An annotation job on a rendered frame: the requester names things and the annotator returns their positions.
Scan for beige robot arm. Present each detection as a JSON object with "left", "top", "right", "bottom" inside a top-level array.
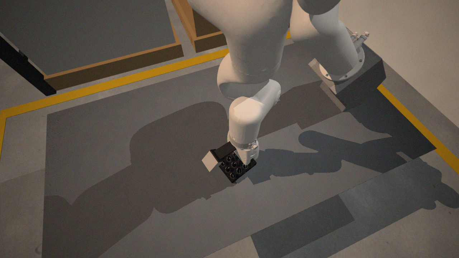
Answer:
[{"left": 187, "top": 0, "right": 370, "bottom": 172}]

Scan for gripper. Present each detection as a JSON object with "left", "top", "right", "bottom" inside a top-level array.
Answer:
[{"left": 227, "top": 131, "right": 259, "bottom": 167}]

